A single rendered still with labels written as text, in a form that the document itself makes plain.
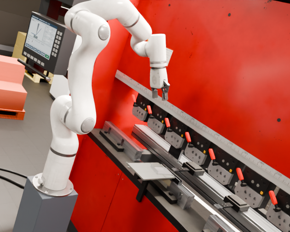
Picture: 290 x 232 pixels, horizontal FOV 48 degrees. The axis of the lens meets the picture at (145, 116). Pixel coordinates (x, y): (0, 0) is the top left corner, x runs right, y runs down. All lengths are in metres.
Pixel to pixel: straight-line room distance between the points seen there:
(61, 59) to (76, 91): 1.20
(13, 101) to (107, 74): 2.31
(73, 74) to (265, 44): 0.97
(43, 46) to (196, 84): 1.26
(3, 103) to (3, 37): 4.18
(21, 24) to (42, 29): 6.07
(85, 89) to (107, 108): 1.38
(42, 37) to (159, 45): 1.29
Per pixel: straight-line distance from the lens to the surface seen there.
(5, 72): 4.93
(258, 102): 1.74
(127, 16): 1.40
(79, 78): 1.34
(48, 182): 1.55
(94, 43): 1.25
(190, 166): 2.30
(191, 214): 2.06
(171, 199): 2.06
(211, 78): 1.93
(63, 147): 1.46
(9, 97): 4.68
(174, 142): 2.07
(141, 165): 2.07
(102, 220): 2.53
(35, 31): 2.77
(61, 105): 1.44
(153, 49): 1.62
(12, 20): 8.68
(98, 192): 2.56
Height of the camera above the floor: 1.85
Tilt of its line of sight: 16 degrees down
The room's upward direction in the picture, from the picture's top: 20 degrees clockwise
